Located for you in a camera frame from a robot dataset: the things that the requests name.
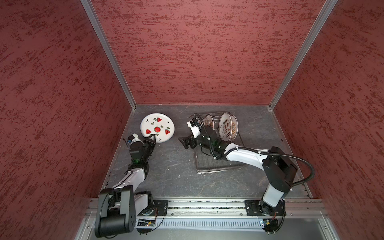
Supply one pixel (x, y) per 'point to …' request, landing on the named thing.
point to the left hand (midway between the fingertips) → (156, 136)
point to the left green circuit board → (146, 223)
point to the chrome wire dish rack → (207, 163)
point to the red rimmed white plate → (225, 127)
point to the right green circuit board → (271, 226)
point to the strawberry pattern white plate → (159, 124)
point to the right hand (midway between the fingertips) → (184, 137)
